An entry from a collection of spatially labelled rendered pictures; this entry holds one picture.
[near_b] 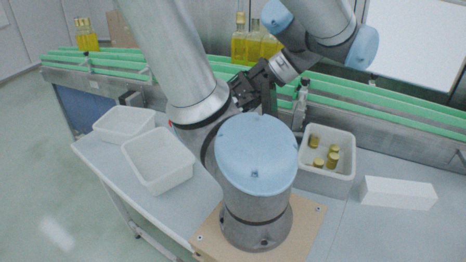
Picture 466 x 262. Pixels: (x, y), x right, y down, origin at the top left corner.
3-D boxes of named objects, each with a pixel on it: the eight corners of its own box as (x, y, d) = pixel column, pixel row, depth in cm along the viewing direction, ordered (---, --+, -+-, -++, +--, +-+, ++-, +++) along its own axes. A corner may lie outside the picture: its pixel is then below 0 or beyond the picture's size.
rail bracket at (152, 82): (157, 84, 92) (153, 54, 84) (146, 92, 87) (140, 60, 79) (151, 83, 94) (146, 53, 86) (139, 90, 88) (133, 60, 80)
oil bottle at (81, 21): (97, 60, 126) (87, 16, 109) (90, 63, 122) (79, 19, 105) (92, 60, 128) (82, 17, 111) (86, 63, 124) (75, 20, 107)
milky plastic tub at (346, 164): (348, 153, 76) (355, 133, 70) (345, 200, 59) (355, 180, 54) (303, 141, 81) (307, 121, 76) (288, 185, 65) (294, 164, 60)
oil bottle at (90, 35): (102, 61, 124) (92, 16, 107) (95, 64, 120) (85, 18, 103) (97, 60, 126) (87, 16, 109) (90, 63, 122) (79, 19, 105)
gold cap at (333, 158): (335, 170, 67) (339, 160, 64) (325, 168, 68) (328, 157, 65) (336, 163, 69) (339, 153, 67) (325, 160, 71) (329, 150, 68)
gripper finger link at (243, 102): (222, 113, 58) (252, 96, 59) (225, 119, 57) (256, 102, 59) (222, 107, 53) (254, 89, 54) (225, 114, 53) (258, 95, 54)
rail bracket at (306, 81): (308, 100, 79) (314, 67, 72) (301, 124, 67) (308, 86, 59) (300, 97, 80) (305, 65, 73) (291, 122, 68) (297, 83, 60)
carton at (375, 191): (427, 210, 54) (438, 198, 50) (360, 204, 58) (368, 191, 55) (421, 195, 58) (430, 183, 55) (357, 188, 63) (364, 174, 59)
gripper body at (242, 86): (236, 86, 64) (270, 59, 58) (254, 111, 63) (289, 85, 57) (222, 84, 57) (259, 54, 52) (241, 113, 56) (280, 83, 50)
